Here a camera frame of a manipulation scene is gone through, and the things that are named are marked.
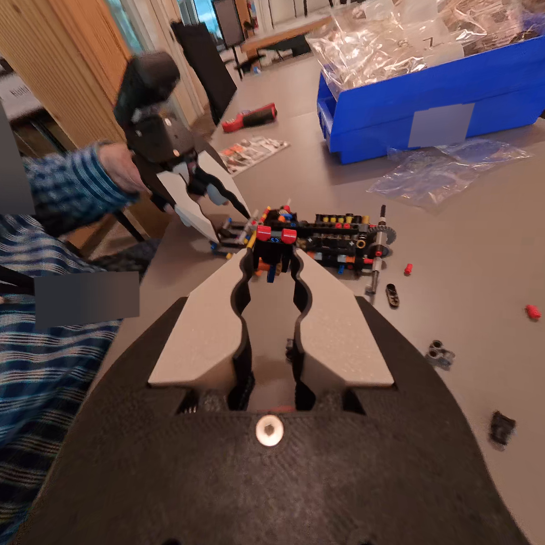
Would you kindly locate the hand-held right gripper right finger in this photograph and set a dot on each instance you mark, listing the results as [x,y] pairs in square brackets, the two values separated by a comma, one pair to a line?
[345,336]

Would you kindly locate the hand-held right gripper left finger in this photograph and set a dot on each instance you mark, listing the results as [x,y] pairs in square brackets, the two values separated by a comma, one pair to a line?
[200,336]

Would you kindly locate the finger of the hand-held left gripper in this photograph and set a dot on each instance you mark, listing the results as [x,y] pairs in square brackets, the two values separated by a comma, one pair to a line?
[217,170]
[187,204]

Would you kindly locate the black lego gear assembly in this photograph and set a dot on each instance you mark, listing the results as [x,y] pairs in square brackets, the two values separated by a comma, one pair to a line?
[272,251]

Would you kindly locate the person's left forearm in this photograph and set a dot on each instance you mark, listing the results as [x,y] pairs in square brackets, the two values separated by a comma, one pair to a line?
[72,187]

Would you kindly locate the short black lego beam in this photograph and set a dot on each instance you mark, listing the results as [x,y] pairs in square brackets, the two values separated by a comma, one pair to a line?
[392,295]

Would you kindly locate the dark grey lego connector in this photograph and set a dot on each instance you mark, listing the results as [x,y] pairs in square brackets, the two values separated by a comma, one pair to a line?
[440,353]

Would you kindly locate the small black lego connector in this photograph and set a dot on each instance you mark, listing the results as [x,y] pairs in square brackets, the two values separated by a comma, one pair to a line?
[502,428]

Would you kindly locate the printed leaflet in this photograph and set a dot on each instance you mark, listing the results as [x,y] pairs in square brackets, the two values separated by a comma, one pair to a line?
[251,153]

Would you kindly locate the red and black handheld tool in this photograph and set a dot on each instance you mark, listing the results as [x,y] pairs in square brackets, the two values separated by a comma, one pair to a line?
[251,117]

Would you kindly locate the black standing panel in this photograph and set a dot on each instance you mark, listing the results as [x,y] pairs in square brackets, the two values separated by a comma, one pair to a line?
[208,72]

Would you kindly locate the dark monitor on stand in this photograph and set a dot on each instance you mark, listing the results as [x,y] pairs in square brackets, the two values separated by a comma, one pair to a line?
[228,21]

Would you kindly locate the person's plaid shirt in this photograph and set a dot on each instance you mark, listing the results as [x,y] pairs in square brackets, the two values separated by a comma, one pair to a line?
[42,383]

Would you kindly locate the blue plastic bin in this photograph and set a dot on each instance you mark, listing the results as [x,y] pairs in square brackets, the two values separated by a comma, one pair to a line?
[383,102]

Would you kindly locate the clear plastic bag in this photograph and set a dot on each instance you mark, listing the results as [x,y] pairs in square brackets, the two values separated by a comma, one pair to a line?
[447,170]

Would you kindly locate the pile of clear plastic bags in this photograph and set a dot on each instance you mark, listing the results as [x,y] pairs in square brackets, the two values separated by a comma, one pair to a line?
[383,42]

